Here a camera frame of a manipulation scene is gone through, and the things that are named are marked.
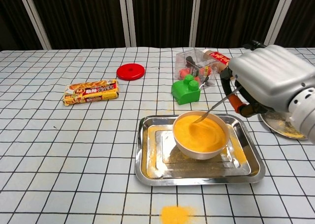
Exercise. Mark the black and silver right hand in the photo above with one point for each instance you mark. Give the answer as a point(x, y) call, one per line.
point(270, 73)

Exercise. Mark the silver spoon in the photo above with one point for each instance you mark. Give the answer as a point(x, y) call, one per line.
point(216, 105)

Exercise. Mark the small steel plate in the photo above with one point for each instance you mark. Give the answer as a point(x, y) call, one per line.
point(278, 123)

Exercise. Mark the bowl of yellow powder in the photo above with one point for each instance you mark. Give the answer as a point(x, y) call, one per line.
point(200, 137)

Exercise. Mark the stainless steel tray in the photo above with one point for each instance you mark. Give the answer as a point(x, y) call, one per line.
point(197, 179)

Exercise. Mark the red round disc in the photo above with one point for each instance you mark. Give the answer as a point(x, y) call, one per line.
point(130, 72)

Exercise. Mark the brown drink bottle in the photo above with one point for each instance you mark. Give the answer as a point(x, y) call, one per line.
point(217, 57)

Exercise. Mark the clear plastic box with toys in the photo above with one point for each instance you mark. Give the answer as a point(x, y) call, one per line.
point(194, 61)

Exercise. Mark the green toy block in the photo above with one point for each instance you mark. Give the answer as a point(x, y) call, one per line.
point(184, 92)

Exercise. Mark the spilled yellow powder pile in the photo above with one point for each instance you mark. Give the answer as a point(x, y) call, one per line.
point(177, 215)

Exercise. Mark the yellow snack package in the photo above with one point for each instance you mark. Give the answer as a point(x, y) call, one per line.
point(91, 93)

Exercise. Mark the checkered white tablecloth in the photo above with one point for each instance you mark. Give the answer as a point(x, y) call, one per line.
point(61, 147)

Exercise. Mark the black folding screen white frame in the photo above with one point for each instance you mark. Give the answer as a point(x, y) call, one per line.
point(86, 14)

